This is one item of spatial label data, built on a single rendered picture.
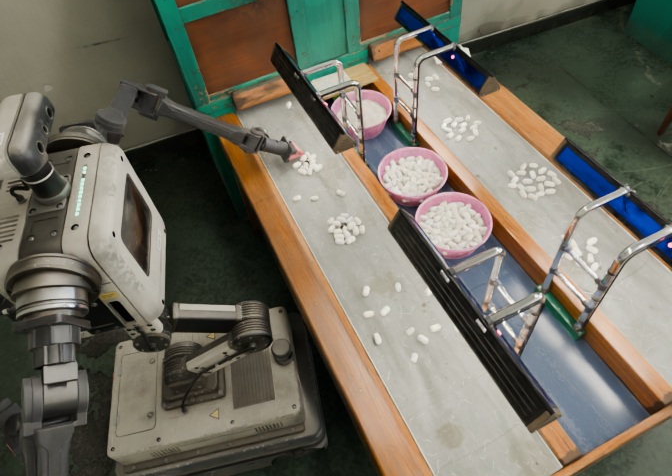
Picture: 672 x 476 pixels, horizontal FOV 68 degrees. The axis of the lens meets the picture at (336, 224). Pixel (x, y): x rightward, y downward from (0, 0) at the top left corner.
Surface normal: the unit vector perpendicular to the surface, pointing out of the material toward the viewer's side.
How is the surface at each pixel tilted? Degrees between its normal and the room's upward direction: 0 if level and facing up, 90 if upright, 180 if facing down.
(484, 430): 0
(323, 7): 90
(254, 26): 90
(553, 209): 0
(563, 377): 0
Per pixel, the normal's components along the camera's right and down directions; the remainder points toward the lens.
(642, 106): -0.09, -0.62
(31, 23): 0.36, 0.71
